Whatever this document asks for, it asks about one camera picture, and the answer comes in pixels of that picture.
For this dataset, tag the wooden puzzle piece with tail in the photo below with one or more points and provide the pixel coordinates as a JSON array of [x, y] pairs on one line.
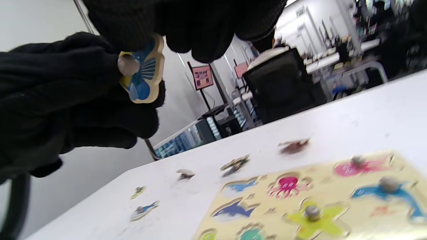
[[185, 173]]

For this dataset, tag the pink screen monitor on stand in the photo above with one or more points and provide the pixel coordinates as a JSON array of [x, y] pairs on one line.
[[202, 77]]

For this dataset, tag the seahorse puzzle piece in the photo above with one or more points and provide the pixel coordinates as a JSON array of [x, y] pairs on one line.
[[235, 163]]

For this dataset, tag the glass window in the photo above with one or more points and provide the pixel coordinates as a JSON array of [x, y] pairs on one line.
[[180, 143]]

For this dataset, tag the blue white puzzle piece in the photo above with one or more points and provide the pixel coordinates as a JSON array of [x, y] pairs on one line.
[[145, 209]]

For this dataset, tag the wooden sea animal puzzle frame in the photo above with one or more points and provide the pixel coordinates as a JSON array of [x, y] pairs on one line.
[[330, 190]]

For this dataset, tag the person's right hand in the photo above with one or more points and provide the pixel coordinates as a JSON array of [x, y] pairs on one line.
[[50, 100]]

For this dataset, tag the small pink screen monitor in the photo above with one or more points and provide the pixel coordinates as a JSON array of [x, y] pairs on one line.
[[241, 69]]

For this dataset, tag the green turtle puzzle piece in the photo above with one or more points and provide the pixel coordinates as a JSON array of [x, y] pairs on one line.
[[138, 191]]

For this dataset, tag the blue dolphin puzzle piece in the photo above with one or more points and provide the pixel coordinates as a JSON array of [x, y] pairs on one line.
[[403, 195]]

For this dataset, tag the black mesh office chair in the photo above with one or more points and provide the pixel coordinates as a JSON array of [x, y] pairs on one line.
[[280, 90]]

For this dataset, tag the black computer tower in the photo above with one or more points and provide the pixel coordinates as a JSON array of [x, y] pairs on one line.
[[230, 126]]

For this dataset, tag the blue yellow fish puzzle piece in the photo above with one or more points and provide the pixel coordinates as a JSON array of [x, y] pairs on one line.
[[143, 86]]

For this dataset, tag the octopus puzzle piece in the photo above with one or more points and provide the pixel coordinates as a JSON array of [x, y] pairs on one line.
[[293, 146]]

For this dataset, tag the white desk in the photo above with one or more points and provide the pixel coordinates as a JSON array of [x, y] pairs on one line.
[[333, 60]]

